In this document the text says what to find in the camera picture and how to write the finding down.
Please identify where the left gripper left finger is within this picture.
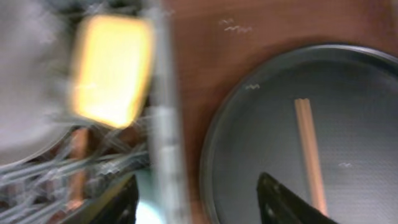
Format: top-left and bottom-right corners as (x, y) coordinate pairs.
(90, 175), (139, 224)

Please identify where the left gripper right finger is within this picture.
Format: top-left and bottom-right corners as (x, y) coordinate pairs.
(257, 172), (337, 224)

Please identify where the light blue plastic cup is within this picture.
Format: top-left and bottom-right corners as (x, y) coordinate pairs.
(135, 169), (165, 224)

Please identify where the wooden chopstick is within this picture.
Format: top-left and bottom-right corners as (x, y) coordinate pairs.
(294, 98), (328, 216)

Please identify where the white round plate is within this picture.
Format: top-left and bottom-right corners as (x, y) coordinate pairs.
(1, 1), (73, 166)

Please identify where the yellow bowl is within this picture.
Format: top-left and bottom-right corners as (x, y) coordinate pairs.
(70, 14), (155, 129)

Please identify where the grey plastic dishwasher rack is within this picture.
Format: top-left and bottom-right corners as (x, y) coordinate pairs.
(1, 1), (178, 223)

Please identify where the round black serving tray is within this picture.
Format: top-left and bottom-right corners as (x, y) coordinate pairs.
(200, 44), (397, 223)

